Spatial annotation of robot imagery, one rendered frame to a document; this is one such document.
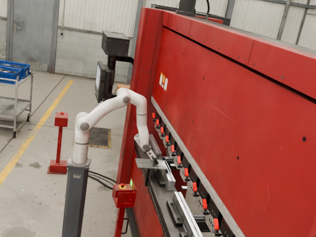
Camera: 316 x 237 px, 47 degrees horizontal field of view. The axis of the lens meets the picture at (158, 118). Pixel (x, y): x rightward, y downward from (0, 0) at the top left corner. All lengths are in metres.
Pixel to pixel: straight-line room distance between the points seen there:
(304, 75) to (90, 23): 8.83
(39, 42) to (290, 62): 9.12
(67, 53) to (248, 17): 4.98
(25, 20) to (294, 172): 9.35
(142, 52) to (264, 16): 7.05
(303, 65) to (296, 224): 0.61
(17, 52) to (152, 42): 7.04
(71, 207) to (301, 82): 2.33
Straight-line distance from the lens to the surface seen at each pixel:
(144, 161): 3.31
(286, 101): 1.61
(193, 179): 2.53
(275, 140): 1.65
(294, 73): 1.56
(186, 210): 2.79
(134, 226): 4.10
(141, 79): 3.90
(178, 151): 2.88
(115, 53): 3.96
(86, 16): 10.05
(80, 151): 3.05
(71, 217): 3.35
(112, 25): 10.00
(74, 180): 3.16
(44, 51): 10.33
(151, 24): 3.82
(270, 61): 1.73
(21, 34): 10.42
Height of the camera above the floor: 2.41
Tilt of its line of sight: 18 degrees down
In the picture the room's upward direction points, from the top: 10 degrees clockwise
